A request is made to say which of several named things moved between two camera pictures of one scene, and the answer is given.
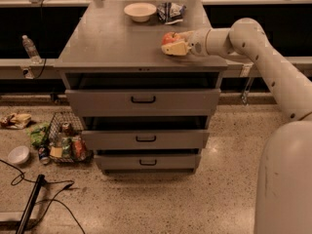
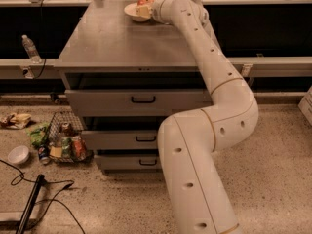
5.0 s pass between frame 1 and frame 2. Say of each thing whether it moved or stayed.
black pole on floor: stayed
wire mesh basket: stayed
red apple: moved
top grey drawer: stayed
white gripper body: moved
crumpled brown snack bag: stayed
